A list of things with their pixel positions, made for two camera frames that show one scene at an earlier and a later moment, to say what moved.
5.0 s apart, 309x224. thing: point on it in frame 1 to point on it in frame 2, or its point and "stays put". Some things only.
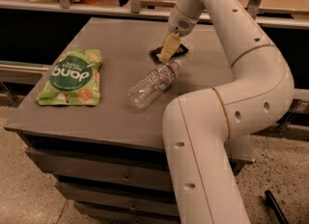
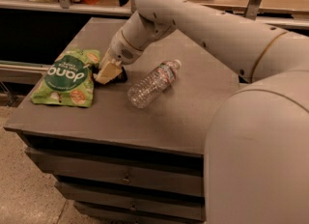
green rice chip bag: (74, 79) stays put
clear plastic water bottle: (154, 83) stays put
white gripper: (179, 24) to (122, 51)
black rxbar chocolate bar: (157, 53) to (121, 77)
